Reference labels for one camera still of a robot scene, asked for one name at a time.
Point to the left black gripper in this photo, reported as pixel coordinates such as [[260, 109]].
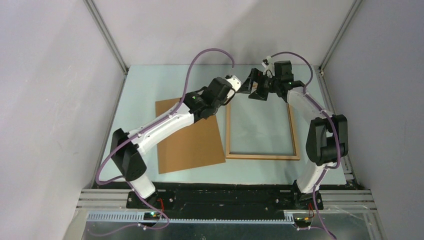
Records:
[[223, 101]]

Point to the wooden picture frame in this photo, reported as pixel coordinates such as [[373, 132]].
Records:
[[261, 130]]

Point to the front aluminium rail frame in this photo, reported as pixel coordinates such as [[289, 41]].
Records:
[[334, 201]]

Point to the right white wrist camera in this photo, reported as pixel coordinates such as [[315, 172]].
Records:
[[269, 67]]

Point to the brown cardboard backing board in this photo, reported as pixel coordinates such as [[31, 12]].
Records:
[[194, 146]]

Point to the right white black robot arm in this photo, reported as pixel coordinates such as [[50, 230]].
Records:
[[327, 139]]

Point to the grey slotted cable duct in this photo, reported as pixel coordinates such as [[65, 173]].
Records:
[[143, 217]]

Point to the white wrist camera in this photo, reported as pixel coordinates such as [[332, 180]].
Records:
[[235, 83], [269, 67]]

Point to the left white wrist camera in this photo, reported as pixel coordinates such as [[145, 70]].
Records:
[[235, 83]]

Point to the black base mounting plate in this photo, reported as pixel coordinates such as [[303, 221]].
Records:
[[213, 201]]

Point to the left aluminium corner profile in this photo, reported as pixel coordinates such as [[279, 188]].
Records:
[[106, 34]]

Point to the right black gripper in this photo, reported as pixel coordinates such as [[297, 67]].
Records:
[[256, 75]]

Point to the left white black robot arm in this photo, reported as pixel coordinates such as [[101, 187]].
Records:
[[128, 148]]

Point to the aluminium corner profile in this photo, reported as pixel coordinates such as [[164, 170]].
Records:
[[354, 8], [106, 34]]

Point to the right aluminium corner profile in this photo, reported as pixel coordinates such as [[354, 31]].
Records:
[[354, 8]]

